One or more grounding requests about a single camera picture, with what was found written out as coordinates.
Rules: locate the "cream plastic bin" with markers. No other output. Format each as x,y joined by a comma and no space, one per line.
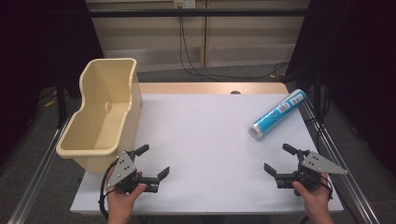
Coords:
102,102

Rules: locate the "black stand post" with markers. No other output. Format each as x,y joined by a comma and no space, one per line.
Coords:
317,90
61,102

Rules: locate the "white table mat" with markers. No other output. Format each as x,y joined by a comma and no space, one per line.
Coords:
211,149

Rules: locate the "person's left hand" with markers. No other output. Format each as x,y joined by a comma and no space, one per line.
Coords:
121,202

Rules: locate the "person's right hand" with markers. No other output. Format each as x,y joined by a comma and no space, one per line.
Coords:
316,200

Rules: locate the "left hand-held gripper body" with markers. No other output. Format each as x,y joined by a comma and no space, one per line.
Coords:
124,169

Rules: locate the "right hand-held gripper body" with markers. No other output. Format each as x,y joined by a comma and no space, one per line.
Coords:
311,168

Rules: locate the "wooden table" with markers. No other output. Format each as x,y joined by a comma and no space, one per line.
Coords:
193,88

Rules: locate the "aluminium frame rail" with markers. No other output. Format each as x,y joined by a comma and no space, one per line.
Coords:
345,183
34,183

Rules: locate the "black horizontal frame bar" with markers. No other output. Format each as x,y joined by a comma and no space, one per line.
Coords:
193,13

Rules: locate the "blue plastic wrap roll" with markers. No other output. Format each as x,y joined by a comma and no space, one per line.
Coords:
277,115

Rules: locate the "dark curtain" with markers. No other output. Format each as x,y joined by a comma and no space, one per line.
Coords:
40,62
358,68

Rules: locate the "white wall socket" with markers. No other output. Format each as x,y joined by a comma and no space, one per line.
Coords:
184,3

